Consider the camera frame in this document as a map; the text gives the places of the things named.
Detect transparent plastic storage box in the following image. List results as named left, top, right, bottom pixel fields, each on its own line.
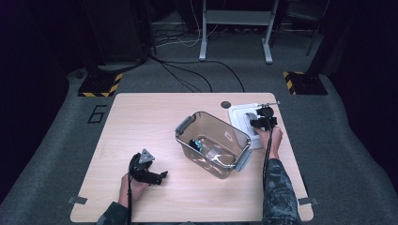
left=174, top=110, right=253, bottom=180

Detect right hand-held gripper cable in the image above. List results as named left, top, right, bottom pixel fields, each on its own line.
left=262, top=125, right=274, bottom=192

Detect grey table corner bracket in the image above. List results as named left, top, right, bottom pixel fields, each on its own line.
left=297, top=196, right=320, bottom=207
left=67, top=195, right=89, bottom=206

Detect dark cabinet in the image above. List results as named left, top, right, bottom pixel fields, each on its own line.
left=99, top=0, right=152, bottom=64

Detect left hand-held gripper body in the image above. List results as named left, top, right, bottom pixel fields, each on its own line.
left=128, top=148, right=161, bottom=185

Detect white metal stand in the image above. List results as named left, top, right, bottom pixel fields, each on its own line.
left=198, top=0, right=281, bottom=66

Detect small black and teal device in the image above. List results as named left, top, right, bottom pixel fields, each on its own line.
left=188, top=139, right=205, bottom=154

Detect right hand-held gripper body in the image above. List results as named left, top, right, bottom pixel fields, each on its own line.
left=254, top=100, right=281, bottom=131

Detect white floor cable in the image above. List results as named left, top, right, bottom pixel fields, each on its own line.
left=154, top=0, right=221, bottom=49

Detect person's right hand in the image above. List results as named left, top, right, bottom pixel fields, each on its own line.
left=256, top=126, right=283, bottom=160

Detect person's left hand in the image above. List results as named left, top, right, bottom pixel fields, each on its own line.
left=117, top=172, right=151, bottom=209

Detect black base yellow-black stripes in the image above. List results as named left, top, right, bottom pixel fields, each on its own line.
left=77, top=71, right=124, bottom=98
left=283, top=70, right=329, bottom=96

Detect black floor cable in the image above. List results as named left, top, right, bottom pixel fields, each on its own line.
left=150, top=55, right=214, bottom=94
left=156, top=58, right=246, bottom=94

